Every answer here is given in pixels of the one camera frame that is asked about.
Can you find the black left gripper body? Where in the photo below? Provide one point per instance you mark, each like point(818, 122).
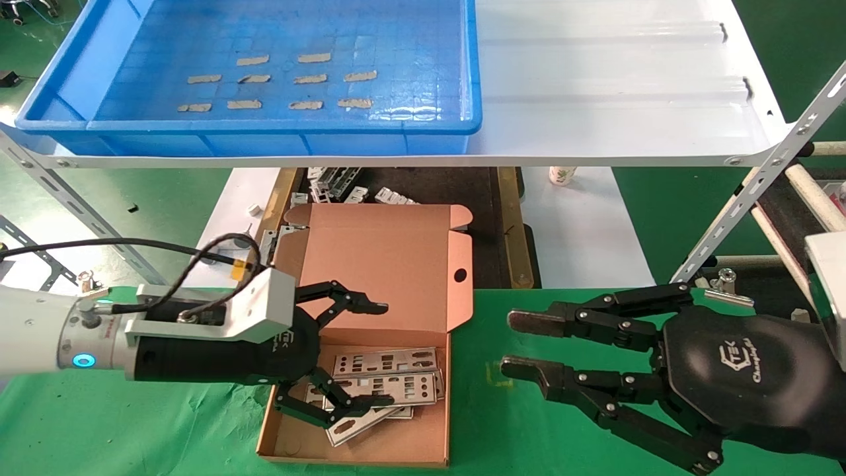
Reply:
point(198, 360)

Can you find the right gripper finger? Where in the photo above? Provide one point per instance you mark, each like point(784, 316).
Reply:
point(535, 377)
point(542, 322)

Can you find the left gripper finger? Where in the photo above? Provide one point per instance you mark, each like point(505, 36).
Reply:
point(360, 304)
point(330, 413)

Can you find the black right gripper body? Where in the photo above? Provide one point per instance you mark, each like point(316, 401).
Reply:
point(740, 370)

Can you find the silver IO shield plate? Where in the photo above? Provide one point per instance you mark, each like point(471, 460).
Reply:
point(404, 411)
point(410, 387)
point(350, 431)
point(396, 362)

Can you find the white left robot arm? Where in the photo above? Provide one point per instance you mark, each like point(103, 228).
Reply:
point(33, 330)

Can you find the brown cardboard box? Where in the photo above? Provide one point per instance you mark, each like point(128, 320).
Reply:
point(390, 264)

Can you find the blue plastic tray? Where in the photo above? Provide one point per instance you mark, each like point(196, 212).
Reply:
point(410, 66)

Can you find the silver binder clip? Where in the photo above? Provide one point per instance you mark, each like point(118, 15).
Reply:
point(727, 281)
point(86, 283)

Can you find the white table board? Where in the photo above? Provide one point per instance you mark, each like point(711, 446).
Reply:
point(581, 231)

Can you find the white pipe fitting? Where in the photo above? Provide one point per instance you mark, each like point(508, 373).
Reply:
point(218, 250)

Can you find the pile of metal brackets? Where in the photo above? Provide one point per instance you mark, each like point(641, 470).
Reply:
point(334, 182)

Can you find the white paper cup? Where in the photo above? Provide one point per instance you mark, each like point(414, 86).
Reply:
point(562, 176)

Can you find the black bin with brass rails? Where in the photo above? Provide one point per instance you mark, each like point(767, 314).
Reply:
point(462, 192)

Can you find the perforated steel shelf strut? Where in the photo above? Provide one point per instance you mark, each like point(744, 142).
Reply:
point(33, 246)
point(760, 178)
point(79, 205)

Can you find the grey tape strip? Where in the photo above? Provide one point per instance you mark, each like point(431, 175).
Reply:
point(244, 104)
point(309, 79)
point(195, 107)
point(355, 103)
point(305, 105)
point(254, 79)
point(360, 76)

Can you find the white metal shelf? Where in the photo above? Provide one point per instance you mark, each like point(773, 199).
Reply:
point(595, 86)

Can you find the small black device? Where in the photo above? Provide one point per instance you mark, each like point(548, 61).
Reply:
point(8, 78)

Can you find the wheeled chair base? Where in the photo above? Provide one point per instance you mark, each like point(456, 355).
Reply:
point(20, 13)

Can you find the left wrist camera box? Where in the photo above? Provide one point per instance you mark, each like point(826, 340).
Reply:
point(258, 304)

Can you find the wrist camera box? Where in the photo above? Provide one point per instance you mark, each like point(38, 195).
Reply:
point(831, 284)
point(258, 304)

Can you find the small metal bracket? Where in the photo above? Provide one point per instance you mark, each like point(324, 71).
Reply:
point(299, 199)
point(357, 195)

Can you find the long metal bracket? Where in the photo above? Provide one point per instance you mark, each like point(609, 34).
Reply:
point(268, 241)

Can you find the ribbed metal bracket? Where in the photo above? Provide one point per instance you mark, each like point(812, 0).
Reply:
point(393, 196)

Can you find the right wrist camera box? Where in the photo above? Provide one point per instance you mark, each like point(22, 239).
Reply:
point(831, 284)

